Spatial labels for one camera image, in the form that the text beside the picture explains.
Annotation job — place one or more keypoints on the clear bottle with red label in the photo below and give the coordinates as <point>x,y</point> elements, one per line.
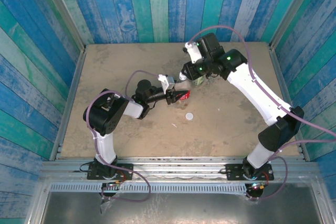
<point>183,86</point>

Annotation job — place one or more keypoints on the clear bottle with green label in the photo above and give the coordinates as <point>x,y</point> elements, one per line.
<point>199,81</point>

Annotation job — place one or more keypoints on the large white bottle cap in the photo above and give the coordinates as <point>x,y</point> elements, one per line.
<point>189,116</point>

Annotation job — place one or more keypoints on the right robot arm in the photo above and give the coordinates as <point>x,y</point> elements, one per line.
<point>257,93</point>

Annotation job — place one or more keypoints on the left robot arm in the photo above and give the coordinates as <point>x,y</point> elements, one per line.
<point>105,119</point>

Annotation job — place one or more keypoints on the white plastic scrap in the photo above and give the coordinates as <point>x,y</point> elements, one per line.
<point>174,125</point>

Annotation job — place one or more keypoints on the small circuit board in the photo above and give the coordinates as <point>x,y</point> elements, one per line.
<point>256,186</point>
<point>111,182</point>

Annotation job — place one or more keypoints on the grey metal sheet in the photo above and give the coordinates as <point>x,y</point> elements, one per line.
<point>183,208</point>

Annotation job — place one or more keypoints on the clear plastic wrap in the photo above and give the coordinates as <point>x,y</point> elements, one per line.
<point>106,205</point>

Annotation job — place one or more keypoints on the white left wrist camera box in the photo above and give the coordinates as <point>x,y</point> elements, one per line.
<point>166,82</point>

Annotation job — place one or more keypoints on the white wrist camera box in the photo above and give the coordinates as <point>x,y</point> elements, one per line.
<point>166,82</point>
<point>193,52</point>

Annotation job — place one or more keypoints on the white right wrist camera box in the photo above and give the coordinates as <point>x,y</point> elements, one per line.
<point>193,52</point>

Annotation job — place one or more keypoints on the aluminium table side rail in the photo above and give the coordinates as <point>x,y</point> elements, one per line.
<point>75,77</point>
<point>284,90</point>

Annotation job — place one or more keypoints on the aluminium mounting rail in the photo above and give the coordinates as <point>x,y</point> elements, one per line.
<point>178,167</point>

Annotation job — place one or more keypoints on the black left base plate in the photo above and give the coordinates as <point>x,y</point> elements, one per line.
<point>128,166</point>

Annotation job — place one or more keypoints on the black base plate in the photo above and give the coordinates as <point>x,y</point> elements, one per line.
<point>128,166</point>
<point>231,172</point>

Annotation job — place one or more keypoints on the aluminium frame post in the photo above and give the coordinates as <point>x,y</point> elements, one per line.
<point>63,11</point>
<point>292,11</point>

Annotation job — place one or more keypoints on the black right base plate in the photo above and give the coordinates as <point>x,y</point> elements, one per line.
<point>231,172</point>

